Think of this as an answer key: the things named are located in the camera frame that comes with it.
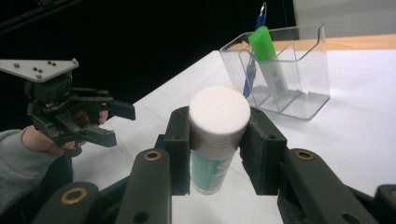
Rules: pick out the white green glue stick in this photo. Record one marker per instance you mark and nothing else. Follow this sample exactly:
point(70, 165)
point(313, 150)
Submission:
point(219, 109)

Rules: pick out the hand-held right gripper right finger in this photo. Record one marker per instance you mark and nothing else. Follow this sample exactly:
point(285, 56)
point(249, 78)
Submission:
point(299, 186)

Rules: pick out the green highlighter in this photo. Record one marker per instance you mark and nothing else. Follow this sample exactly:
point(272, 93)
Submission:
point(263, 43)

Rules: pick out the blue pen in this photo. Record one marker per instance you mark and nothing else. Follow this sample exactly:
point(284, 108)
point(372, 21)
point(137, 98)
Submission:
point(261, 17)

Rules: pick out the clear plastic organizer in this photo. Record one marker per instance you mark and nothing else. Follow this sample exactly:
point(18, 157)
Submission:
point(308, 81)

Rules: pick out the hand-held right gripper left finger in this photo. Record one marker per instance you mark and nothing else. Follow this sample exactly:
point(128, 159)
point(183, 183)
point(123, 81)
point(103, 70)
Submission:
point(149, 186)

